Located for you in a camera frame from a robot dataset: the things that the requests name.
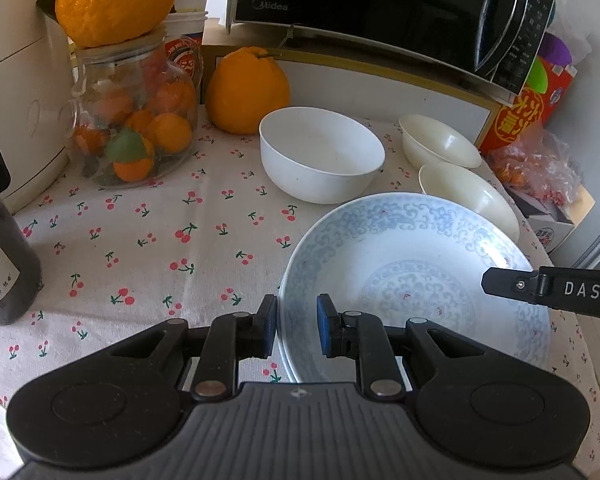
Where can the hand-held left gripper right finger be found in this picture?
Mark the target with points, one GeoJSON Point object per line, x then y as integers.
{"type": "Point", "coordinates": [325, 330]}

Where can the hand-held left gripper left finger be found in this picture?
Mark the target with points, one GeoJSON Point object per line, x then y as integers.
{"type": "Point", "coordinates": [268, 327]}

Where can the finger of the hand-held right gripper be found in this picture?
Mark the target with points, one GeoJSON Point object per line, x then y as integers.
{"type": "Point", "coordinates": [510, 285]}

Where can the small cream bowl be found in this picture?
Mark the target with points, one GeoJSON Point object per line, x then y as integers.
{"type": "Point", "coordinates": [480, 200]}
{"type": "Point", "coordinates": [430, 145]}

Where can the blue patterned porcelain plate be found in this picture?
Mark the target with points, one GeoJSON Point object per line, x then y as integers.
{"type": "Point", "coordinates": [405, 240]}

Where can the clear plastic bag of oranges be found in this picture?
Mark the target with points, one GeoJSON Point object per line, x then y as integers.
{"type": "Point", "coordinates": [535, 170]}

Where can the cherry print tablecloth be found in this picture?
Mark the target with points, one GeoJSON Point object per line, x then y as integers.
{"type": "Point", "coordinates": [155, 240]}

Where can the large white bowl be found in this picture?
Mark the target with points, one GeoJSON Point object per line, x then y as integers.
{"type": "Point", "coordinates": [320, 175]}

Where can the red snack package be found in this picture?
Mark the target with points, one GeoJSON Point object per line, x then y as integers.
{"type": "Point", "coordinates": [520, 115]}

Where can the pile of small tangerines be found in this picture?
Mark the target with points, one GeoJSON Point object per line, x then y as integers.
{"type": "Point", "coordinates": [167, 130]}

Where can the large orange citrus fruit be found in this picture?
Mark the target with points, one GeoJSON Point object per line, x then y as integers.
{"type": "Point", "coordinates": [115, 0]}
{"type": "Point", "coordinates": [245, 95]}

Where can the dark wine bottle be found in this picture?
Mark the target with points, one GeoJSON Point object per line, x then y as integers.
{"type": "Point", "coordinates": [5, 260]}

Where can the clear glass jar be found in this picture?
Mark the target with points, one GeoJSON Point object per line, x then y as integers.
{"type": "Point", "coordinates": [95, 80]}

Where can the black microwave oven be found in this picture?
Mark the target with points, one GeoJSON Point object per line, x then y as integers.
{"type": "Point", "coordinates": [380, 0]}

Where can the white paper cup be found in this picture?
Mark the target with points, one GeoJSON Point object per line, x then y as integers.
{"type": "Point", "coordinates": [192, 2]}

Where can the white kitchen appliance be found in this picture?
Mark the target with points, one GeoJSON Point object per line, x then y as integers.
{"type": "Point", "coordinates": [15, 85]}

